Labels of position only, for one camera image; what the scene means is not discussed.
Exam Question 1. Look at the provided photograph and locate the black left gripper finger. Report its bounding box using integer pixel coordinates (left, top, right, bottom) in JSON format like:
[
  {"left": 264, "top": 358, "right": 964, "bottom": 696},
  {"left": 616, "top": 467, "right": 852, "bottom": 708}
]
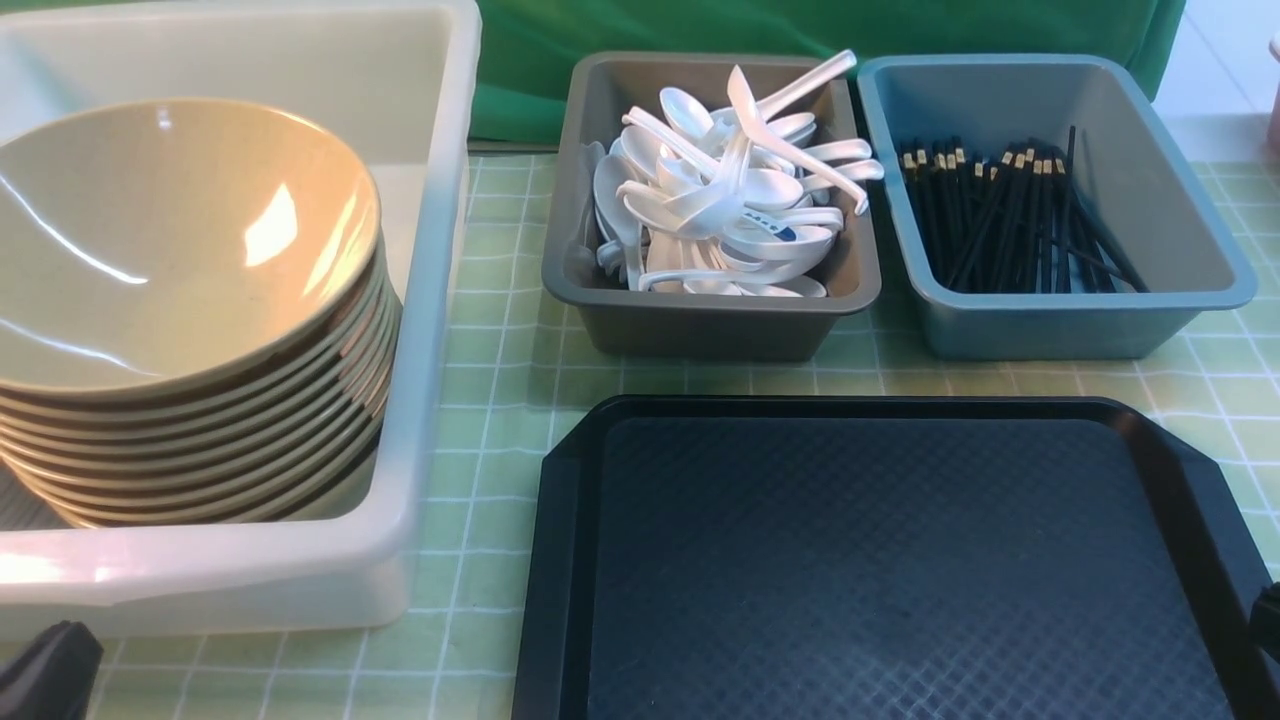
[{"left": 1, "top": 621, "right": 104, "bottom": 719}]

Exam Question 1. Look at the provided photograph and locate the black serving tray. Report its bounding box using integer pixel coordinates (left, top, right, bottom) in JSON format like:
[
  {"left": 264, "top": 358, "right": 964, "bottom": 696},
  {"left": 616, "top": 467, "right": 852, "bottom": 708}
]
[{"left": 512, "top": 395, "right": 1277, "bottom": 719}]

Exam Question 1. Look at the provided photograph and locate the green backdrop cloth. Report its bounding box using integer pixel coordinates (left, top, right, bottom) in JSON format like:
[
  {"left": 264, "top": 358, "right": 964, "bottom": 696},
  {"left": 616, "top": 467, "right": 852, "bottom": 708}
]
[{"left": 470, "top": 1, "right": 1185, "bottom": 143}]

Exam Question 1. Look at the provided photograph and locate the tan noodle bowl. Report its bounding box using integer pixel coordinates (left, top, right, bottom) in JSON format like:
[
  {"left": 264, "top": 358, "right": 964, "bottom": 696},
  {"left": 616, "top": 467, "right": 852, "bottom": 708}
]
[{"left": 3, "top": 97, "right": 381, "bottom": 398}]

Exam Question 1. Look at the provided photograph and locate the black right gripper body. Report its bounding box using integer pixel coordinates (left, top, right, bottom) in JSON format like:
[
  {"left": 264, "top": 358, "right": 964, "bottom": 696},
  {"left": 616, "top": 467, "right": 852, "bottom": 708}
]
[{"left": 1251, "top": 583, "right": 1280, "bottom": 665}]

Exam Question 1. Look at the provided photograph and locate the large white plastic tub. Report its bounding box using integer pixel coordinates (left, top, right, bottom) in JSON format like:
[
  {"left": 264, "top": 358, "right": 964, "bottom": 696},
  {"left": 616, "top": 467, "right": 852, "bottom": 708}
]
[{"left": 3, "top": 1, "right": 481, "bottom": 642}]

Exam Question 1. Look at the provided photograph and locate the bundle of black chopsticks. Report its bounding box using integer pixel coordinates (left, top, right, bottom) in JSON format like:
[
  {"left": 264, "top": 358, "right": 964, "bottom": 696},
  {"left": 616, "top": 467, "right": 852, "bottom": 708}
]
[{"left": 896, "top": 126, "right": 1149, "bottom": 293}]

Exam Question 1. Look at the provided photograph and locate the blue chopstick bin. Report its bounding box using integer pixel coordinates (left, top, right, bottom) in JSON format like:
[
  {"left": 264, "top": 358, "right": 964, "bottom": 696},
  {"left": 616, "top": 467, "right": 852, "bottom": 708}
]
[{"left": 858, "top": 54, "right": 1257, "bottom": 360}]

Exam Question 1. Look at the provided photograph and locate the white soup spoon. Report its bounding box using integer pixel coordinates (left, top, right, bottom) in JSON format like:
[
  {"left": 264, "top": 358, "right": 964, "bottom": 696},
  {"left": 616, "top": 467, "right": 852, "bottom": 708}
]
[{"left": 727, "top": 50, "right": 869, "bottom": 214}]

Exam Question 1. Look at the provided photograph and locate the stack of tan bowls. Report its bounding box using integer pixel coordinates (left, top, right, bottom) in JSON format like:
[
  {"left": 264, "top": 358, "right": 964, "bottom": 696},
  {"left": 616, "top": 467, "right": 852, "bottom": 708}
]
[{"left": 3, "top": 348, "right": 393, "bottom": 529}]

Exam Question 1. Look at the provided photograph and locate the grey spoon bin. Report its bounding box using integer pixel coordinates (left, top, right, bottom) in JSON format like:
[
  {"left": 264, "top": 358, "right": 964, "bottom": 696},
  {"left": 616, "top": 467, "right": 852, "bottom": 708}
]
[{"left": 541, "top": 51, "right": 883, "bottom": 363}]

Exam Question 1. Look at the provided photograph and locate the pile of white soup spoons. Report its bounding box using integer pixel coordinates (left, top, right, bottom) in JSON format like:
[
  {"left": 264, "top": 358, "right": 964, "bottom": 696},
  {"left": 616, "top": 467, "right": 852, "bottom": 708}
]
[{"left": 590, "top": 77, "right": 884, "bottom": 299}]

